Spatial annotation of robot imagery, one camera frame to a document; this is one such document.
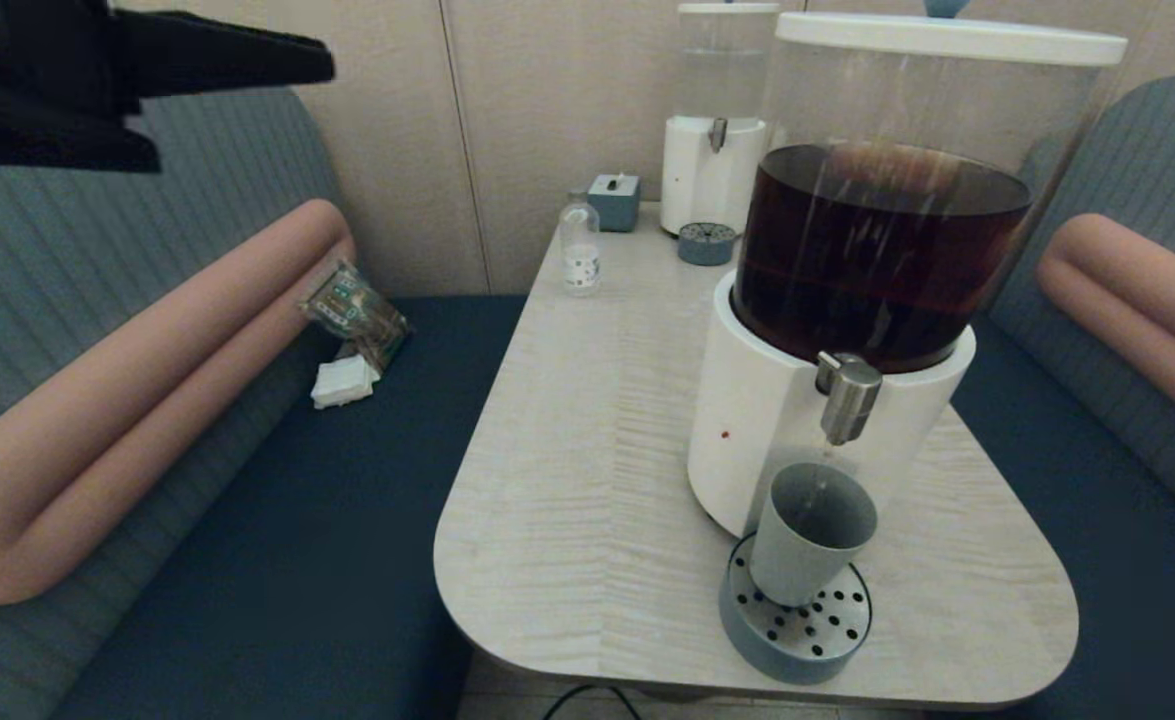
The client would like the black floor cable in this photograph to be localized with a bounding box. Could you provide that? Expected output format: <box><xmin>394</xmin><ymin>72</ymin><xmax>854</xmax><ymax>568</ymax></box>
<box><xmin>544</xmin><ymin>684</ymin><xmax>641</xmax><ymax>720</ymax></box>

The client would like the large round perforated drip tray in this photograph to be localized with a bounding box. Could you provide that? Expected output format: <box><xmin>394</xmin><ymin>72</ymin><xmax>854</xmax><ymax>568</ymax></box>
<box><xmin>719</xmin><ymin>530</ymin><xmax>873</xmax><ymax>684</ymax></box>

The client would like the dark blue sofa seat cushion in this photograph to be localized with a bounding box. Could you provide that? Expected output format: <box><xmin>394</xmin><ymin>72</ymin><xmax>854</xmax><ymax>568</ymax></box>
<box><xmin>52</xmin><ymin>294</ymin><xmax>528</xmax><ymax>720</ymax></box>
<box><xmin>932</xmin><ymin>315</ymin><xmax>1175</xmax><ymax>720</ymax></box>

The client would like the small water beverage dispenser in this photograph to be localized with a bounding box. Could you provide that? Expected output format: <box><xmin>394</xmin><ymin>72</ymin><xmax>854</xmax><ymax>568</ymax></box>
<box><xmin>661</xmin><ymin>12</ymin><xmax>780</xmax><ymax>239</ymax></box>

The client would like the large steel dispenser tap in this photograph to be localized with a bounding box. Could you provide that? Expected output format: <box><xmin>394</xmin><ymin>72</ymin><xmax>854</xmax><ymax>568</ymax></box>
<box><xmin>814</xmin><ymin>351</ymin><xmax>884</xmax><ymax>447</ymax></box>

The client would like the large white dispenser lid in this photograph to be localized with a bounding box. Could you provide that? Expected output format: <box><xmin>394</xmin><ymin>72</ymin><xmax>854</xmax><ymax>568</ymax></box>
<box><xmin>775</xmin><ymin>0</ymin><xmax>1129</xmax><ymax>67</ymax></box>

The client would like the pink cylindrical sofa bolster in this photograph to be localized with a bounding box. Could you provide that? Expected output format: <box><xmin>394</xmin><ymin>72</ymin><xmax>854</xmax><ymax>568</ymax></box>
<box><xmin>0</xmin><ymin>198</ymin><xmax>358</xmax><ymax>606</ymax></box>
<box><xmin>1036</xmin><ymin>212</ymin><xmax>1175</xmax><ymax>446</ymax></box>

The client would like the clear snack packet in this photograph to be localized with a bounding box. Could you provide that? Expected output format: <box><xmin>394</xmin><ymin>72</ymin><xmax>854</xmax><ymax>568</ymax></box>
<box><xmin>299</xmin><ymin>260</ymin><xmax>413</xmax><ymax>373</ymax></box>

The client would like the grey-blue plastic cup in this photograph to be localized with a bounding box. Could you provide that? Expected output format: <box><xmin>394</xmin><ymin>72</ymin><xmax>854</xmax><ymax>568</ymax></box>
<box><xmin>749</xmin><ymin>461</ymin><xmax>879</xmax><ymax>608</ymax></box>

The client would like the large tea beverage dispenser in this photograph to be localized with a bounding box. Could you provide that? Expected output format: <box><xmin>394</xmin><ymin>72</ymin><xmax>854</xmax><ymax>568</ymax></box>
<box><xmin>687</xmin><ymin>40</ymin><xmax>1098</xmax><ymax>546</ymax></box>

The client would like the small clear plastic bottle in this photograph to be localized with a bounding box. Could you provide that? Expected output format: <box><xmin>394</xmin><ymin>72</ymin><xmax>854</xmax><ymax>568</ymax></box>
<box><xmin>560</xmin><ymin>189</ymin><xmax>602</xmax><ymax>298</ymax></box>

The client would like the small round perforated drip tray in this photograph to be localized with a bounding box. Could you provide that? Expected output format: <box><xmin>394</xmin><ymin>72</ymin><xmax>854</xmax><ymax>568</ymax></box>
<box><xmin>678</xmin><ymin>222</ymin><xmax>738</xmax><ymax>267</ymax></box>

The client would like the grey-blue square box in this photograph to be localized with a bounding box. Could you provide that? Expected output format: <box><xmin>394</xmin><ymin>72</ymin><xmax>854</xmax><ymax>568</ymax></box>
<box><xmin>588</xmin><ymin>174</ymin><xmax>641</xmax><ymax>234</ymax></box>

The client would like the ribbed grey-blue sofa backrest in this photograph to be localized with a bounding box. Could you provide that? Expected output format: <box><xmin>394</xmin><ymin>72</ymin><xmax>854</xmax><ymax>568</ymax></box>
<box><xmin>987</xmin><ymin>76</ymin><xmax>1175</xmax><ymax>546</ymax></box>
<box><xmin>0</xmin><ymin>88</ymin><xmax>348</xmax><ymax>720</ymax></box>

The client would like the white napkin stack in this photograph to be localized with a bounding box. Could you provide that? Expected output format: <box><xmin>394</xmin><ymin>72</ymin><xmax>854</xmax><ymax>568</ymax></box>
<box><xmin>311</xmin><ymin>354</ymin><xmax>382</xmax><ymax>410</ymax></box>

